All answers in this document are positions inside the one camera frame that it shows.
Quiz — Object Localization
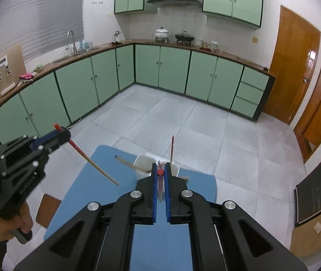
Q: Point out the cardboard box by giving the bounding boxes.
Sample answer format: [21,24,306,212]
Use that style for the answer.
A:
[290,198,321,258]

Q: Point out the metal faucet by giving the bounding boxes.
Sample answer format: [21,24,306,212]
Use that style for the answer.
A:
[66,30,78,54]

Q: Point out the green lower kitchen cabinets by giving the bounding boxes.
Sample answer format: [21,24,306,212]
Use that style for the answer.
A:
[0,40,276,147]

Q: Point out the brown wooden stool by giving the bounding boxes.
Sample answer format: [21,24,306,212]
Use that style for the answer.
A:
[36,194,62,229]

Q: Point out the black wok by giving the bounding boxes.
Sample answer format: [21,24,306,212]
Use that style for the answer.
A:
[175,31,195,44]

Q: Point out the black flat panel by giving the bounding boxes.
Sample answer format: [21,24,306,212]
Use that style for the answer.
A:
[294,145,321,227]

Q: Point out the white chopstick holder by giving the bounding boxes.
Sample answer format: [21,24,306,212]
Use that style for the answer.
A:
[133,153,181,201]

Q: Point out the row of jars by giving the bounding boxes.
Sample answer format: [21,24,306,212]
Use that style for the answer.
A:
[194,37,221,52]

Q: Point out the grey window blind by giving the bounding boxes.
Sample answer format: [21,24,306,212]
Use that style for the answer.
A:
[0,0,85,69]

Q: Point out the cardboard board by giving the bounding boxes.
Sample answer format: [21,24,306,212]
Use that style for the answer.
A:
[0,44,27,105]

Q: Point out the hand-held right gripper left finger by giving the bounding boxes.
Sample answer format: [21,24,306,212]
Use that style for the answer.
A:
[14,164,159,271]

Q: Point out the red-handled wooden chopstick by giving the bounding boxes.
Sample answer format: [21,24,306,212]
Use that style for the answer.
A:
[157,160,165,203]
[54,123,119,186]
[170,135,176,164]
[115,155,152,173]

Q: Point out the white power strip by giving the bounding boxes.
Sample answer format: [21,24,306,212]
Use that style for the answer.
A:
[0,82,17,96]

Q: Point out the white cooking pot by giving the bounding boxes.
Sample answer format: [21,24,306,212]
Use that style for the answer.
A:
[155,27,169,42]

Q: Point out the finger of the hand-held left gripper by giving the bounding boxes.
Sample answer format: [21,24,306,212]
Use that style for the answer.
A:
[30,132,62,151]
[40,130,72,157]

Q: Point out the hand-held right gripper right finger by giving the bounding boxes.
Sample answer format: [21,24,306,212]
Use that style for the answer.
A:
[164,163,309,271]

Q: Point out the blue tablecloth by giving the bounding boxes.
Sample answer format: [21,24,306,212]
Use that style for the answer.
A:
[44,145,217,271]

